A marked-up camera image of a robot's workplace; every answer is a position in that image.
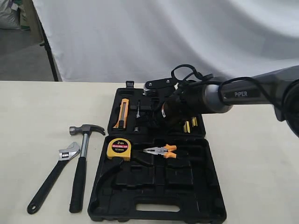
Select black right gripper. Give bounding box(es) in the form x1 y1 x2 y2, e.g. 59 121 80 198
136 102 182 129

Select black plastic tool case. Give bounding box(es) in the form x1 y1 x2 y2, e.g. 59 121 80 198
87 81 227 224

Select adjustable wrench black handle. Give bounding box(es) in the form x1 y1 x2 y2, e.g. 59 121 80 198
27 142 80 215

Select claw hammer black grip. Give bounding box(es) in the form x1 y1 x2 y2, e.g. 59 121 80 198
69 124 106 213

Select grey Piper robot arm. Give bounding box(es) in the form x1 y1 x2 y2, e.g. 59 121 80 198
136 64 299 135

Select large yellow black screwdriver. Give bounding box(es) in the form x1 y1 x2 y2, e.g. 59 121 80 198
183 121 191 133

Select small yellow black screwdriver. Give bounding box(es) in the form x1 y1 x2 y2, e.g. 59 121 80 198
191 117 198 127

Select clear test pen screwdriver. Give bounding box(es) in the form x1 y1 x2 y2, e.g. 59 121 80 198
134 100 140 133

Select orange utility knife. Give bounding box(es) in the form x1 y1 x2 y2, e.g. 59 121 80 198
113 98 129 129

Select yellow tape measure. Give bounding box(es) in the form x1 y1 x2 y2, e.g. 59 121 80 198
107 138 132 161

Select white backdrop cloth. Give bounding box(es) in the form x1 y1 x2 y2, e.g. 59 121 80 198
34 0 299 83

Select black backdrop stand pole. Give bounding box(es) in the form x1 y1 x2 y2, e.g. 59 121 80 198
32 1 59 82

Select grey sack in background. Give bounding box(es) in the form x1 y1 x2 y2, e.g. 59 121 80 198
0 0 20 29

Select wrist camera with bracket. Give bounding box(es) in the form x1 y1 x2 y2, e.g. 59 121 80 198
143 77 177 96

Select orange handled pliers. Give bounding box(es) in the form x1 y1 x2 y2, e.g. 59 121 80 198
143 144 177 159

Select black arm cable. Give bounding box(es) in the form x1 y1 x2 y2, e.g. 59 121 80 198
170 64 288 122

